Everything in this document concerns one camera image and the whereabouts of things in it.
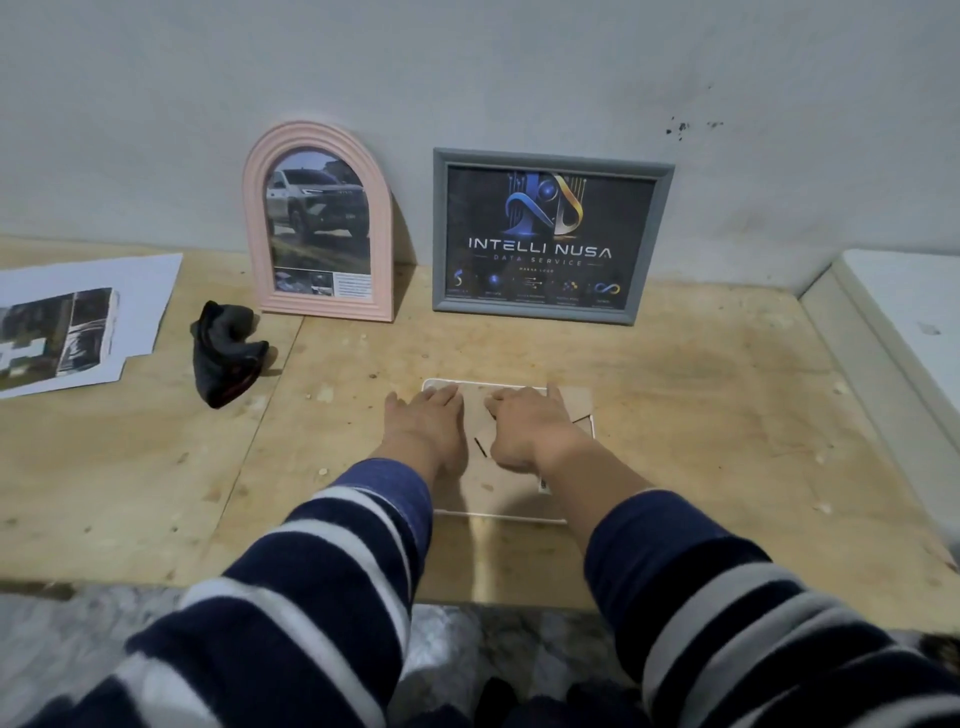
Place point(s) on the person's right hand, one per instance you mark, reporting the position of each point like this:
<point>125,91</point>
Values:
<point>532,431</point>

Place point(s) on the small brown stand backing board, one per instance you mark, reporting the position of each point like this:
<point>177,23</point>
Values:
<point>487,487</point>

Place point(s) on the grey rectangular photo frame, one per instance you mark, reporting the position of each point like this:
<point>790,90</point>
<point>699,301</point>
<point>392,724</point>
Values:
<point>439,240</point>

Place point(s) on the person's left forearm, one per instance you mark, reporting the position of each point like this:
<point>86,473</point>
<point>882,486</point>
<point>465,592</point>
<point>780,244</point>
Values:
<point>300,600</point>

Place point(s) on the white cabinet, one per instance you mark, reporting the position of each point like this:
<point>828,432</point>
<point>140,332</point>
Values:
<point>900,337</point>

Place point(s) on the car photo print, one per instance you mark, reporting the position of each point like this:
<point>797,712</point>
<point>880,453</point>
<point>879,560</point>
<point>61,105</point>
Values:
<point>52,337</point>

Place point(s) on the white rectangular photo frame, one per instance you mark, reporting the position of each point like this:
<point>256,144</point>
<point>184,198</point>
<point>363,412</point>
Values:
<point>487,517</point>

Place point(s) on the black cleaning cloth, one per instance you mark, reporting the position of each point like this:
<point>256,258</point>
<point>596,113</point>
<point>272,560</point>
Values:
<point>225,360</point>

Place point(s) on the pink arched photo frame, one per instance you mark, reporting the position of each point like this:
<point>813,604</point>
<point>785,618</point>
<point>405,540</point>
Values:
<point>253,240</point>

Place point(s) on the white paper sheets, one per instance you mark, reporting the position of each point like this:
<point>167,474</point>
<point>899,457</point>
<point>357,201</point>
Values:
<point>142,300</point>

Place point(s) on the person's left hand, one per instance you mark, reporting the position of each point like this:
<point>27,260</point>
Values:
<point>427,431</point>

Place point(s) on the person's black shoe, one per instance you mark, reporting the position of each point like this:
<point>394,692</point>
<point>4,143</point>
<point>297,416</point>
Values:
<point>495,705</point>

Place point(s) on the black stool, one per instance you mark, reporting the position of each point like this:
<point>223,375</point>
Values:
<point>600,705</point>

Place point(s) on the double-sided arched brochure picture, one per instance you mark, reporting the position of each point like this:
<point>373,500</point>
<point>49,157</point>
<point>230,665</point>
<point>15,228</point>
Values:
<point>319,217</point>

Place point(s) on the person's right forearm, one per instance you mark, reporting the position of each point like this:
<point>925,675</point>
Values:
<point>735,622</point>

